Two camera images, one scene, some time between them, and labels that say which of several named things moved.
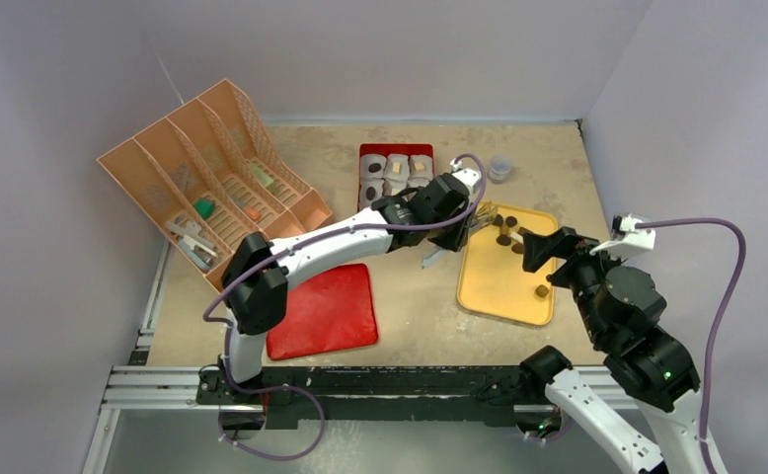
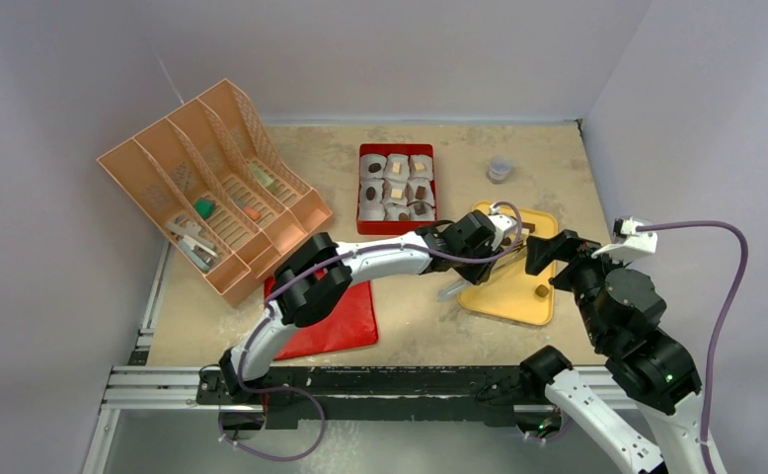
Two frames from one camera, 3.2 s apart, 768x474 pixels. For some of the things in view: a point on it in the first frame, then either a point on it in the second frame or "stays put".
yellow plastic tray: x=492 y=280 stays put
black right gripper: x=555 y=245 stays put
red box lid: x=332 y=311 stays put
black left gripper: x=454 y=239 → x=477 y=275
